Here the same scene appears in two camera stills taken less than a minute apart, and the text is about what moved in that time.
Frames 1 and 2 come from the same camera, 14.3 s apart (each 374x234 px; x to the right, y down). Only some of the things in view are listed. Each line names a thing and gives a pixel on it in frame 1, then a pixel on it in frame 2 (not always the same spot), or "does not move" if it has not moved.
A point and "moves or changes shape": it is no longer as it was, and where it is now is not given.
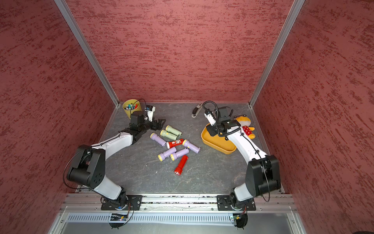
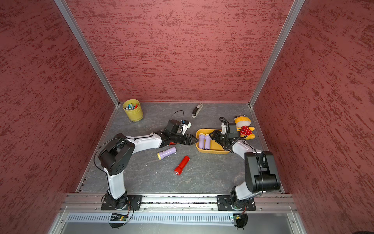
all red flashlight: (179, 168) does not move
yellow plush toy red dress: (244, 121) does not move
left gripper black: (159, 125) → (189, 140)
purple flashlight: (161, 156) does not move
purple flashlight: (195, 148) → (207, 142)
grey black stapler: (196, 109) does not move
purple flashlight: (156, 137) moves or changes shape
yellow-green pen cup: (130, 106) does not move
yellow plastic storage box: (218, 143) moves or changes shape
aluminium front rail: (92, 203) does not move
